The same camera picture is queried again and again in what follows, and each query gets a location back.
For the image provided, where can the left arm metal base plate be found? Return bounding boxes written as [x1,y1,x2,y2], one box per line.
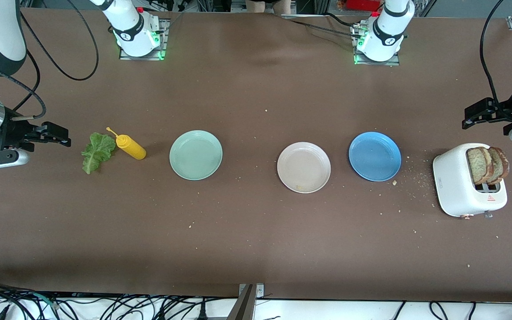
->
[353,24,401,67]

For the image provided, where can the mint green plate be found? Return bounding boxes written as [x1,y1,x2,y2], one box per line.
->
[169,130,223,181]

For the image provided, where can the long black arm cable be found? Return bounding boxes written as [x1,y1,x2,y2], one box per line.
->
[480,0,505,105]
[18,0,100,82]

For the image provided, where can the person bare legs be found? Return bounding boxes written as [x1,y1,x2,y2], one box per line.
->
[245,0,292,15]

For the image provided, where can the metal mount post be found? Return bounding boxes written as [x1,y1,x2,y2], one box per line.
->
[227,283,265,320]

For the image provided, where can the black base cable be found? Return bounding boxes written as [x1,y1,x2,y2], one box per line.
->
[283,12,359,38]

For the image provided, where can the beige plate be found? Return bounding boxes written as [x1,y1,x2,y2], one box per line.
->
[277,142,331,194]

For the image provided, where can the yellow mustard squeeze bottle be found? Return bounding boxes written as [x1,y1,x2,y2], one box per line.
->
[106,127,147,160]

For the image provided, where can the blue plate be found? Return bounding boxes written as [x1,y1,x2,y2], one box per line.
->
[348,132,402,182]

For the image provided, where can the long black left arm cable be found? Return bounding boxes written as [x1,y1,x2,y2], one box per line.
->
[480,0,505,105]

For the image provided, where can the green lettuce leaf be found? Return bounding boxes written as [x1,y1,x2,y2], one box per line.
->
[81,132,117,175]

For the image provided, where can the tangled black cables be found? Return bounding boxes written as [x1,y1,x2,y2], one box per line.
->
[0,279,221,320]

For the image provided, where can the brown bread slice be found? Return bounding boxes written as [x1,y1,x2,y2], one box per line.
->
[466,147,494,185]
[488,147,510,185]

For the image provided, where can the red box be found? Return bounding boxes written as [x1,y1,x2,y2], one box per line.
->
[345,0,381,12]

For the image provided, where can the white toaster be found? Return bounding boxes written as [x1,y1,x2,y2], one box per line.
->
[432,143,508,219]

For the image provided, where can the long black right arm cable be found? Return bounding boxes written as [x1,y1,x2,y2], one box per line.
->
[18,0,100,82]

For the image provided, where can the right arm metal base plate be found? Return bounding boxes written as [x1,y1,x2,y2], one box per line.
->
[119,18,170,61]

